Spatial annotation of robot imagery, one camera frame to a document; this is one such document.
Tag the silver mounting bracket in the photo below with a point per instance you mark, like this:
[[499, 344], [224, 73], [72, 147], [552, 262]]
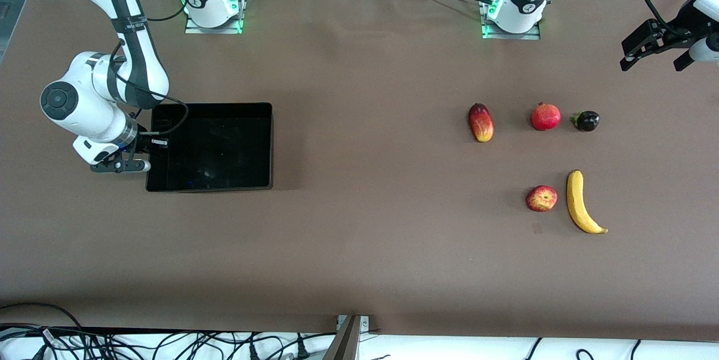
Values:
[[365, 323]]

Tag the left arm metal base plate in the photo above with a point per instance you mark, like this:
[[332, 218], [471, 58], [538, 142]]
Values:
[[525, 36]]

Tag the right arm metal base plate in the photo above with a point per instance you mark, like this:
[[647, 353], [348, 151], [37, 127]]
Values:
[[216, 30]]

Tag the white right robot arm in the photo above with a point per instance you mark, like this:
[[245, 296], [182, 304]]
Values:
[[84, 113]]

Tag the table cover sheet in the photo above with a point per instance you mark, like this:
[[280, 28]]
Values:
[[359, 247]]

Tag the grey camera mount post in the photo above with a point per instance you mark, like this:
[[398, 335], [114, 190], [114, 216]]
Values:
[[345, 343]]

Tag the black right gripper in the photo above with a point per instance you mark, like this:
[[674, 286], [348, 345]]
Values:
[[141, 144]]

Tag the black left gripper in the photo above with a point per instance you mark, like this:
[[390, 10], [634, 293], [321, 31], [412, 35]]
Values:
[[676, 34]]

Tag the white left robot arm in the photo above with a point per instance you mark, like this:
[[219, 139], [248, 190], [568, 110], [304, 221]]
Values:
[[522, 14]]

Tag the dark purple mangosteen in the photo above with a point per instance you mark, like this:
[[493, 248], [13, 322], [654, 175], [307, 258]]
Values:
[[587, 121]]

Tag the red pomegranate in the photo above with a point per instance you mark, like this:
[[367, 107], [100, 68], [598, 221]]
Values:
[[546, 117]]

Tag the red yellow apple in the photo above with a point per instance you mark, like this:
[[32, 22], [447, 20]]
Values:
[[542, 198]]

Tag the red yellow mango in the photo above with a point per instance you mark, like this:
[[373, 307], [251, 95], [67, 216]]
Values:
[[481, 124]]

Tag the yellow banana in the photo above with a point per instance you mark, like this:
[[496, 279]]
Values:
[[576, 203]]

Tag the black plastic box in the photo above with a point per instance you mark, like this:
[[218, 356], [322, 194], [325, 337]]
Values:
[[224, 146]]

